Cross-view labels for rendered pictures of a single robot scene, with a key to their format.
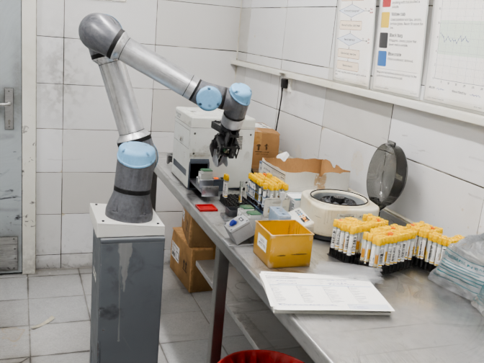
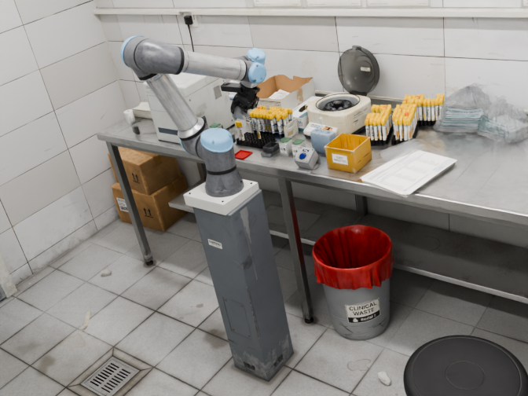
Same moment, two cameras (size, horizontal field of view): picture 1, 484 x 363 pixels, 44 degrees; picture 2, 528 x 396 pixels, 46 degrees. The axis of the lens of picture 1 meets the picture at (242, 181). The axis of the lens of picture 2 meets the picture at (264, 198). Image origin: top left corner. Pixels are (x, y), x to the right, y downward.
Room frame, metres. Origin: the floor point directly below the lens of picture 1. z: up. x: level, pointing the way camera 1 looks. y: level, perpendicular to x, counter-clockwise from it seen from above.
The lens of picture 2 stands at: (-0.16, 1.17, 2.03)
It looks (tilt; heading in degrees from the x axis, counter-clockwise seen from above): 29 degrees down; 334
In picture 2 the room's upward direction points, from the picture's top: 11 degrees counter-clockwise
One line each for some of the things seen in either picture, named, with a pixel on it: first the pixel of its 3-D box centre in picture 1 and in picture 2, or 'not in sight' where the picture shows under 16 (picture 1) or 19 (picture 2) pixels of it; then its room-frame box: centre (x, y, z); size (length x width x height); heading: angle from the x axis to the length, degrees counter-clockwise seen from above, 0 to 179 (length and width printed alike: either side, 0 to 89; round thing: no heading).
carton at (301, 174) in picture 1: (303, 181); (279, 100); (2.33, -0.25, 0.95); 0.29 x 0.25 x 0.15; 111
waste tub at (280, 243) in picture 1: (282, 243); (348, 152); (1.66, -0.14, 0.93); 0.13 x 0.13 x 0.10; 20
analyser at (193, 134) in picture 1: (212, 147); (192, 104); (2.50, 0.14, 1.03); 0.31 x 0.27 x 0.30; 21
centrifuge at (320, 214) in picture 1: (332, 213); (336, 115); (1.97, -0.32, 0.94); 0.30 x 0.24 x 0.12; 102
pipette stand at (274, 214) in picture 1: (279, 225); (324, 142); (1.82, -0.13, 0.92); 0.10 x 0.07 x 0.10; 16
